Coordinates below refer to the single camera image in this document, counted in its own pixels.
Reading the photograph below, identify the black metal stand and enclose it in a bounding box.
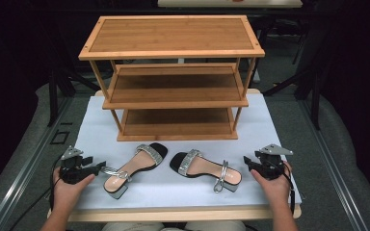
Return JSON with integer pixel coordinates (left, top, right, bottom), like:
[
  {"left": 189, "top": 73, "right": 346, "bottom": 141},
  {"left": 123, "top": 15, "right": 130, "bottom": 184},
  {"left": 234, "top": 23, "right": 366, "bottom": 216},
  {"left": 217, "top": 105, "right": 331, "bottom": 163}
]
[
  {"left": 46, "top": 68, "right": 101, "bottom": 128},
  {"left": 262, "top": 61, "right": 323, "bottom": 131}
]

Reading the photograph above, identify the person's left hand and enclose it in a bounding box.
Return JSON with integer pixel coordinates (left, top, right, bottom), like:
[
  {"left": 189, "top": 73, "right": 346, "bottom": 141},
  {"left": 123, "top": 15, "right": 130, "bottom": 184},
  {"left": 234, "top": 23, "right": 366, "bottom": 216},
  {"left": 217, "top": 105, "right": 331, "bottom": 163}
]
[{"left": 51, "top": 167, "right": 96, "bottom": 212}]

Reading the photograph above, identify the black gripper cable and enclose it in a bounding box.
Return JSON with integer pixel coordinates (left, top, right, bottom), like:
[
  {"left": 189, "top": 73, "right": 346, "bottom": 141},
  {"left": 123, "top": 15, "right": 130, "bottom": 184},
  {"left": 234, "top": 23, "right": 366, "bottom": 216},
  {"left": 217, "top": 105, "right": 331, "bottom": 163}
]
[
  {"left": 280, "top": 162, "right": 297, "bottom": 216},
  {"left": 9, "top": 153, "right": 64, "bottom": 231}
]

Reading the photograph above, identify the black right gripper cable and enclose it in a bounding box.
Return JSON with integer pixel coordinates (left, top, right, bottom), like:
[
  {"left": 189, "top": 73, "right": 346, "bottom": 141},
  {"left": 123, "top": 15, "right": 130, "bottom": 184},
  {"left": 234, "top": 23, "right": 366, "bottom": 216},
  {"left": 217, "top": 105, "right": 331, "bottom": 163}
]
[{"left": 280, "top": 162, "right": 297, "bottom": 216}]

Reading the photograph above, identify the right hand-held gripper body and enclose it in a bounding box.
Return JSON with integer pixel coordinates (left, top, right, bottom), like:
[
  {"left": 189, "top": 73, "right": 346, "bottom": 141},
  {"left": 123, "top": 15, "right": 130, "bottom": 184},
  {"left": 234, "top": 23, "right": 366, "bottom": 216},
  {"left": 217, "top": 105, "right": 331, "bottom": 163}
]
[{"left": 253, "top": 143, "right": 294, "bottom": 181}]

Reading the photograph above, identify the wooden three-tier shoe rack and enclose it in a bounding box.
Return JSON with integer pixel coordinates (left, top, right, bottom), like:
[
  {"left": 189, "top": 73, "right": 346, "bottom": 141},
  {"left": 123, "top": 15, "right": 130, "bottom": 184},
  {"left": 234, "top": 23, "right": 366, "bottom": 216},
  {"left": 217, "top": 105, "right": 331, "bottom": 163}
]
[{"left": 78, "top": 14, "right": 266, "bottom": 142}]

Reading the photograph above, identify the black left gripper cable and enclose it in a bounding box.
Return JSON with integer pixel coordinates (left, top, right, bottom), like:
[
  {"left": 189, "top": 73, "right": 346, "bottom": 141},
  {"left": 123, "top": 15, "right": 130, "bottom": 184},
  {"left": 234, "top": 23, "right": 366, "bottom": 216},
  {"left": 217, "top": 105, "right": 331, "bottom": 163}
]
[{"left": 9, "top": 153, "right": 64, "bottom": 231}]

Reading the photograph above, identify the white table mat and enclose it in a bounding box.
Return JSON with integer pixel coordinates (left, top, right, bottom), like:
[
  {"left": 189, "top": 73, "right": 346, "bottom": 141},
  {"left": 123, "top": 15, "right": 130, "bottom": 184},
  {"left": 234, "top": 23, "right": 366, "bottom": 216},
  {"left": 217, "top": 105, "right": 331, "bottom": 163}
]
[{"left": 73, "top": 94, "right": 303, "bottom": 211}]

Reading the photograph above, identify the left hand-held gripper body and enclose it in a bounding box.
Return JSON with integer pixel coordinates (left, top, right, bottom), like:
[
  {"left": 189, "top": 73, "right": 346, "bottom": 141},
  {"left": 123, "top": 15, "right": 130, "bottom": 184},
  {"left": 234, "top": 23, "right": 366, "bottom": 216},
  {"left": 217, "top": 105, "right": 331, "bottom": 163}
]
[{"left": 58, "top": 144, "right": 94, "bottom": 185}]

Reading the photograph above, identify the person's right hand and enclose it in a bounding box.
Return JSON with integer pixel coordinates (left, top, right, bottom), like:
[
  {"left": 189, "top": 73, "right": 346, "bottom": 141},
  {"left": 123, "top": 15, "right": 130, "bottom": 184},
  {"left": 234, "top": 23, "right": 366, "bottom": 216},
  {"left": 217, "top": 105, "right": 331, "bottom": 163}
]
[{"left": 250, "top": 161, "right": 294, "bottom": 209}]

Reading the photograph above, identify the light wooden table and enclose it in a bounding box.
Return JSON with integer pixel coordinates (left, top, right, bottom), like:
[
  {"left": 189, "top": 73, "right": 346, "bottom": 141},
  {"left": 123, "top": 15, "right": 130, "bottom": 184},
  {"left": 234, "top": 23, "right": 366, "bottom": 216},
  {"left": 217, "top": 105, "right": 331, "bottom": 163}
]
[{"left": 47, "top": 89, "right": 303, "bottom": 223}]

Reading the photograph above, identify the metal floor rail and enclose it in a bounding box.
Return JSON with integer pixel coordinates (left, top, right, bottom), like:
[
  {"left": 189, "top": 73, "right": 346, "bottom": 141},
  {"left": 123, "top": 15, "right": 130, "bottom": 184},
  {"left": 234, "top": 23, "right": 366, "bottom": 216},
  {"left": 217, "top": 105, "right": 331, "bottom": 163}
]
[
  {"left": 298, "top": 99, "right": 370, "bottom": 231},
  {"left": 0, "top": 95, "right": 75, "bottom": 231}
]

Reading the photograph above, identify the silver strap heeled sandal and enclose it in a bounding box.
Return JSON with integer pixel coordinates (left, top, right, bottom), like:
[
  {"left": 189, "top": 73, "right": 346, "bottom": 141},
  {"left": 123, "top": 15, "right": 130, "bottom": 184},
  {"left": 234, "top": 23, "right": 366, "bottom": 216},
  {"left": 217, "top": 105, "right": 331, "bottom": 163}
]
[
  {"left": 102, "top": 142, "right": 169, "bottom": 200},
  {"left": 169, "top": 148, "right": 243, "bottom": 194}
]

